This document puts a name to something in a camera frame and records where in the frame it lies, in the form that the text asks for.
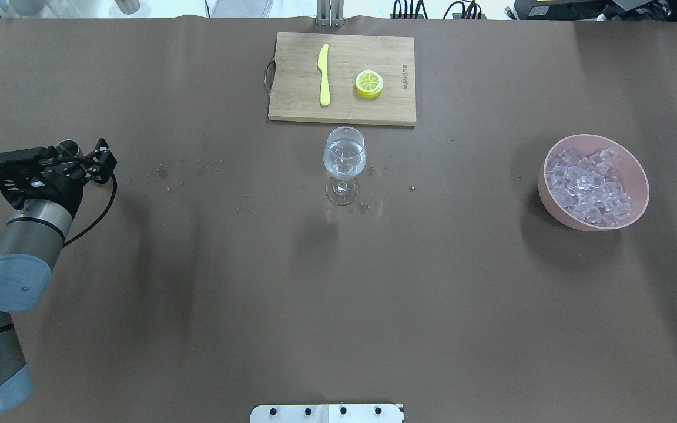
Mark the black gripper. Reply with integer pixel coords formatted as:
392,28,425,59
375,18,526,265
5,137,116,211

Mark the steel double jigger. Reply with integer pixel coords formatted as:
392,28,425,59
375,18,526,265
55,139,91,180

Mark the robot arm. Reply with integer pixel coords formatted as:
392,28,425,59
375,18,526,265
0,138,118,414

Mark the clear wine glass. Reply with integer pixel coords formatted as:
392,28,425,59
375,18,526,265
323,126,367,206

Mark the pile of ice cubes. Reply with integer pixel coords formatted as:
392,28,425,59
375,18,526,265
546,147,634,227

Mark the wooden cutting board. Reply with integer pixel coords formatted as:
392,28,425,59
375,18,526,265
267,32,417,127

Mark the yellow plastic knife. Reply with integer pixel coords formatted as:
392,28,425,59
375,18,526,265
317,43,331,107

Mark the yellow lemon slice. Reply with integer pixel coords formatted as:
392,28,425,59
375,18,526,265
354,70,384,99

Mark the pink bowl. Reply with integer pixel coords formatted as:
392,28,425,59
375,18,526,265
538,134,650,232

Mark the aluminium frame post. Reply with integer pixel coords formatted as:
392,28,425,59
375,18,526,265
316,0,346,28

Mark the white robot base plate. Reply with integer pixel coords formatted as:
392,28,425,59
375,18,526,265
249,402,406,422

